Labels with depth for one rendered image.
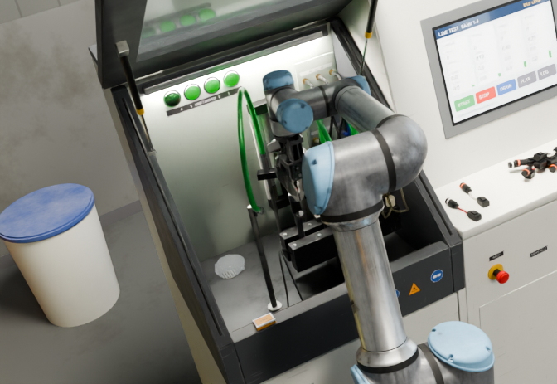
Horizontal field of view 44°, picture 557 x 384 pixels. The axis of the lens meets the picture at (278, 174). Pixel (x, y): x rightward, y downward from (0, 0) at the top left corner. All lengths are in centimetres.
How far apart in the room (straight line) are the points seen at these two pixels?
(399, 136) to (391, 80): 74
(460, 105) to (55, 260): 200
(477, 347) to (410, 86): 86
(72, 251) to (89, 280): 20
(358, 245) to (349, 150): 17
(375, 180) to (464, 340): 36
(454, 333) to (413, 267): 49
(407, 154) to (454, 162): 88
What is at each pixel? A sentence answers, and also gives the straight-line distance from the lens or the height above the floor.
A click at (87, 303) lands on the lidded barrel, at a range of 347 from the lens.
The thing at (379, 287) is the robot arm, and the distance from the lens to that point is 124.
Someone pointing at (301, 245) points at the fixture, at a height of 98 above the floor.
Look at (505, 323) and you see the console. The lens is 217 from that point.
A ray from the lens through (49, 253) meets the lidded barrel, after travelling 327.
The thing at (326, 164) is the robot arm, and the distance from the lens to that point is 115.
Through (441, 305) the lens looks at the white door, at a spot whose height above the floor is 77.
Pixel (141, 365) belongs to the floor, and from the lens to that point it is 318.
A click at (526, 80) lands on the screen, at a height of 118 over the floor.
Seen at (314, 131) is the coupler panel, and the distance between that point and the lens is 213.
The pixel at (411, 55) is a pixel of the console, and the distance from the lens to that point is 195.
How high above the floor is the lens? 207
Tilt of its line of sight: 29 degrees down
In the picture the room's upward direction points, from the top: 12 degrees counter-clockwise
